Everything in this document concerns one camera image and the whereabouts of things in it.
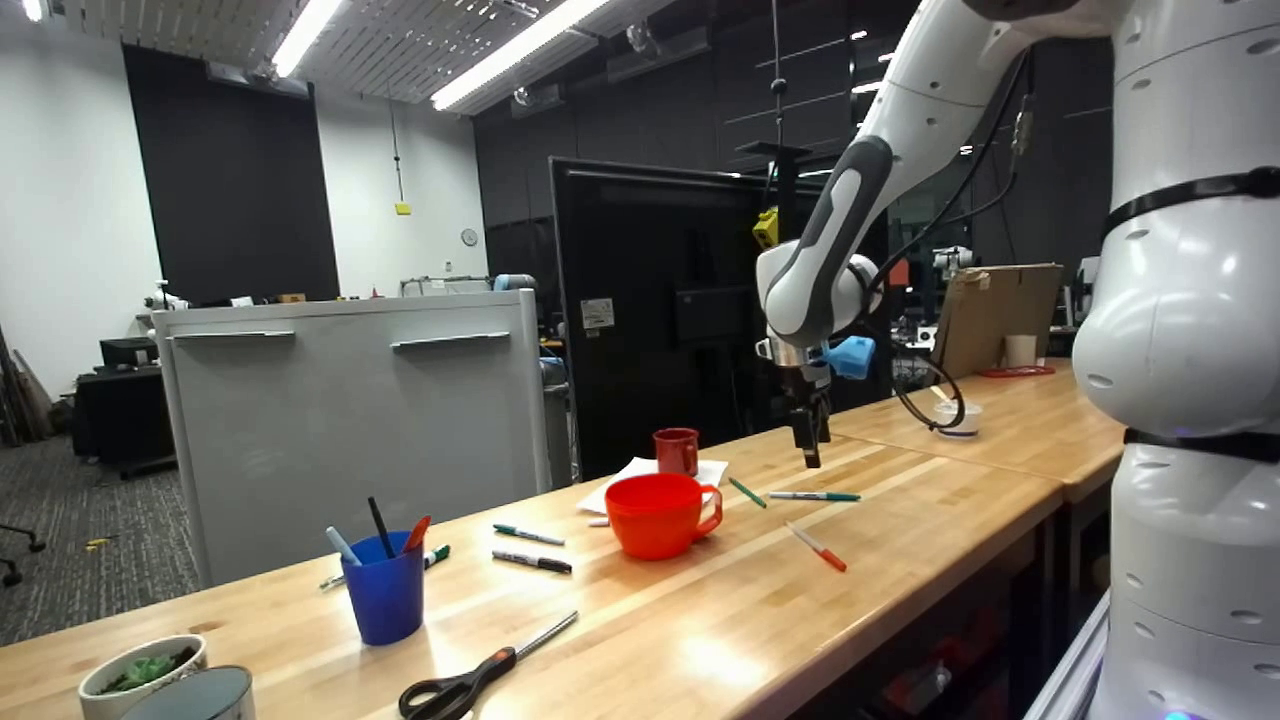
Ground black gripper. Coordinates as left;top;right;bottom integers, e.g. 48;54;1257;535
759;336;832;469

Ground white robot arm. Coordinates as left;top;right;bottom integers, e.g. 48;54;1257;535
756;0;1280;720

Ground large orange-red cup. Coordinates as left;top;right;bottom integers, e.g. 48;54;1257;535
608;472;723;561

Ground white paper cup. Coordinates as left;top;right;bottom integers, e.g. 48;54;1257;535
1003;333;1035;366

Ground green capped marker on table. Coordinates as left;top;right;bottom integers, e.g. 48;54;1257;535
490;524;566;548

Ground black marker on table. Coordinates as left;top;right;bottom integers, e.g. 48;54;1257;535
488;548;571;575

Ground marker behind blue cup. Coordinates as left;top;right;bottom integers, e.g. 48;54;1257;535
319;544;452;593

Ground red marker in cup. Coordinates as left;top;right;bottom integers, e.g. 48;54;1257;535
403;517;430;554

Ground black pen in cup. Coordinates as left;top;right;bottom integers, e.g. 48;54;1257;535
366;494;395;561

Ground blue plastic cup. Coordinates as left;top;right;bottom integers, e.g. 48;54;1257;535
341;533;424;649

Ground light blue pen in cup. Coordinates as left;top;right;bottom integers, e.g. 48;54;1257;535
325;524;365;569

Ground white paper sheet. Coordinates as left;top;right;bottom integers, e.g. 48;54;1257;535
577;454;729;517

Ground red and white pen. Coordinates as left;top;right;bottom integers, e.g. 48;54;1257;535
790;527;848;573

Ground small dark red mug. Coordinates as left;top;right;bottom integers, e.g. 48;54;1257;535
651;429;700;476

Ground small white bowl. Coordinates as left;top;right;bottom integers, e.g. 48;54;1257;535
941;400;983;437

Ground cardboard box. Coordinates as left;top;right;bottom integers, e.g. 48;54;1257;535
937;262;1062;377

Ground large black panel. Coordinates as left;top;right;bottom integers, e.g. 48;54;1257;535
553;158;785;476

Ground white pot with plant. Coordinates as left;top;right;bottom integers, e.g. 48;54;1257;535
74;632;209;720

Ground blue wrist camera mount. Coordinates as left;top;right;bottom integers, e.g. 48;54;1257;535
824;336;874;378

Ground black handled scissors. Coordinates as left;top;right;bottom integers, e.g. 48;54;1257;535
395;613;577;720

